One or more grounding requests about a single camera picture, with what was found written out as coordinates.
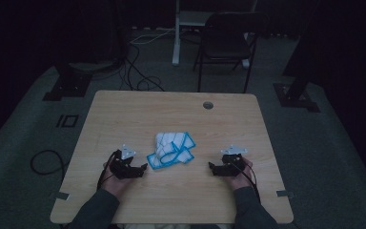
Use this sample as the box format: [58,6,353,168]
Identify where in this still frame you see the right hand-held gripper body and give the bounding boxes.
[219,144,249,177]

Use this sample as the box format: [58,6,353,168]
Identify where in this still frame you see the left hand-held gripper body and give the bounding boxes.
[109,143,138,179]

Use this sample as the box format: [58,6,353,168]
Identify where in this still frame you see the white cloth with blue grid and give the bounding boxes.
[146,131,197,171]

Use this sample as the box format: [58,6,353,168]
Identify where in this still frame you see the person's right hand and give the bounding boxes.
[223,156,255,193]

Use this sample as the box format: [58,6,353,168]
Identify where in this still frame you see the person's left hand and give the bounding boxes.
[102,161,135,202]

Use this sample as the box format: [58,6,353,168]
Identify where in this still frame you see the grey tape piece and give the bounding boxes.
[54,191,71,201]
[274,189,295,199]

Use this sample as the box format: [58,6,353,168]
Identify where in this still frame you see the black metal stand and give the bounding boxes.
[273,0,321,114]
[42,0,93,102]

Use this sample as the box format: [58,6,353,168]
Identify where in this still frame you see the grey round stand base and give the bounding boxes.
[69,59,122,73]

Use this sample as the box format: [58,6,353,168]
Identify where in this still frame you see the black folding chair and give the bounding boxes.
[193,11,270,94]

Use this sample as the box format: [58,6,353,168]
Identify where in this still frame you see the left hand-held gripper cable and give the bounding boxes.
[96,149,122,192]

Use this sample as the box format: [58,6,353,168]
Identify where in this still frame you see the hand-held gripper cable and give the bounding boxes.
[232,161,262,204]
[96,149,122,192]

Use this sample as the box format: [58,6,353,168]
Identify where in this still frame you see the right hand-held gripper cable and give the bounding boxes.
[232,161,262,204]

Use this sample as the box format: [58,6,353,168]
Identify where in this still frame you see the looped black floor cable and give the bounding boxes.
[30,149,69,179]

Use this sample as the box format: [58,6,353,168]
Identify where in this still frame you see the tangled black floor cables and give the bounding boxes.
[118,40,167,93]

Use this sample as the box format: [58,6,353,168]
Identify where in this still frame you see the white floor cable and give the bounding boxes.
[129,27,176,46]

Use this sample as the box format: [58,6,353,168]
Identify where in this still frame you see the white desk frame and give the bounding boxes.
[172,0,259,70]

